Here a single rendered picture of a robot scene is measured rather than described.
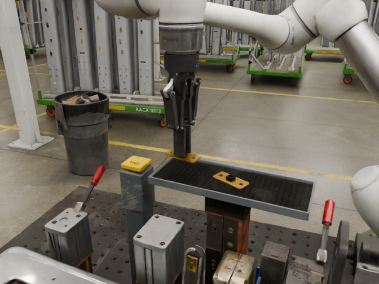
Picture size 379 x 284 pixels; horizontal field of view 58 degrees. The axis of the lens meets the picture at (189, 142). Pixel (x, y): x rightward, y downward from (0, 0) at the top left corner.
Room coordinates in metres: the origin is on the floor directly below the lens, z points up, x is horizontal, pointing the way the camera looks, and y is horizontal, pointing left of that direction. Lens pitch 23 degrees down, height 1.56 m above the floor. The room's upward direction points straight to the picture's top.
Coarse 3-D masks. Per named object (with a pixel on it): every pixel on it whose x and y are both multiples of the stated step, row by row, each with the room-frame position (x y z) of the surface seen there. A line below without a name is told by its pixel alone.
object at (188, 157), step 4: (168, 152) 0.75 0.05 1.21; (172, 156) 0.73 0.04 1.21; (176, 156) 0.73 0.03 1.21; (188, 156) 0.73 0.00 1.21; (192, 156) 0.73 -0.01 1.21; (196, 156) 0.73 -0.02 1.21; (200, 156) 0.73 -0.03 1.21; (184, 160) 0.71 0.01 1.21; (188, 160) 0.71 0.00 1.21; (192, 160) 0.71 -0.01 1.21; (196, 160) 0.71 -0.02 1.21
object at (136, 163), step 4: (132, 156) 0.84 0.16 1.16; (136, 156) 0.84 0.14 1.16; (128, 160) 0.81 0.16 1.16; (132, 160) 0.81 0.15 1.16; (136, 160) 0.81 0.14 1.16; (140, 160) 0.81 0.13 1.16; (144, 160) 0.81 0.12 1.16; (148, 160) 0.81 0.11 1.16; (124, 164) 0.79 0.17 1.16; (128, 164) 0.79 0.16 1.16; (132, 164) 0.79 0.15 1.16; (136, 164) 0.79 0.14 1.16; (140, 164) 0.79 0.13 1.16; (144, 164) 0.79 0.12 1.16; (148, 164) 0.81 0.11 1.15; (128, 168) 0.78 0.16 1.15; (132, 168) 0.78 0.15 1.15; (136, 168) 0.77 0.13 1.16; (140, 168) 0.77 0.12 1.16
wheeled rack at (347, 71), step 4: (376, 0) 6.48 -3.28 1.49; (344, 60) 7.06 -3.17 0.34; (344, 64) 6.99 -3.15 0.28; (344, 68) 6.44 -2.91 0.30; (348, 68) 6.50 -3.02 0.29; (344, 72) 6.42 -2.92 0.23; (348, 72) 6.39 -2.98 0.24; (352, 72) 6.36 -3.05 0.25; (348, 76) 6.46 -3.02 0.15; (344, 80) 6.49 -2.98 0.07; (348, 80) 6.44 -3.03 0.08
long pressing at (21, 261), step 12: (12, 252) 0.64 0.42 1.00; (24, 252) 0.64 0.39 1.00; (36, 252) 0.64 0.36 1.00; (0, 264) 0.60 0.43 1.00; (12, 264) 0.60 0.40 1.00; (24, 264) 0.60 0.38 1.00; (36, 264) 0.60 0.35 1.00; (48, 264) 0.60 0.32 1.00; (60, 264) 0.60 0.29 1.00; (0, 276) 0.57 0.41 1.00; (12, 276) 0.57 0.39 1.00; (24, 276) 0.57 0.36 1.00; (36, 276) 0.57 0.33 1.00; (48, 276) 0.57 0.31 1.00; (60, 276) 0.57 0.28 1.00; (72, 276) 0.57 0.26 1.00; (84, 276) 0.56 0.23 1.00; (96, 276) 0.56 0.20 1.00
